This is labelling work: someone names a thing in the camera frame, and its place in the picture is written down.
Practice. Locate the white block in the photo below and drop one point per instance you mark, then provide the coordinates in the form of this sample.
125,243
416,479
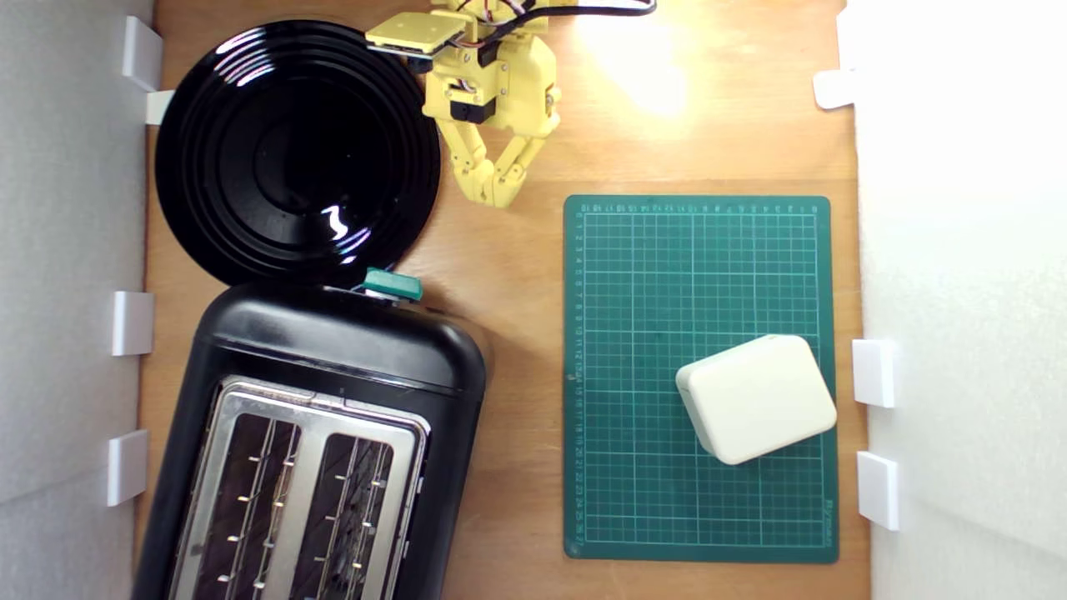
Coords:
754,400

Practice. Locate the black two-slot toaster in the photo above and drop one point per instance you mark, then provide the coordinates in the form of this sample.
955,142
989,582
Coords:
333,350

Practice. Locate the green toaster lever knob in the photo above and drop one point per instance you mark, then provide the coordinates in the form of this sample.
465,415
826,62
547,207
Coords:
392,283

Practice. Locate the green cutting mat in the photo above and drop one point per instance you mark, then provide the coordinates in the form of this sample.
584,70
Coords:
667,275

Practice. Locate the black plate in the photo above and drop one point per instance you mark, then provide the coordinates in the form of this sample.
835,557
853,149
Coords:
292,158

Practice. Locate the yellow gripper camera housing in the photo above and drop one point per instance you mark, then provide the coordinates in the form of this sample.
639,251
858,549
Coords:
413,32

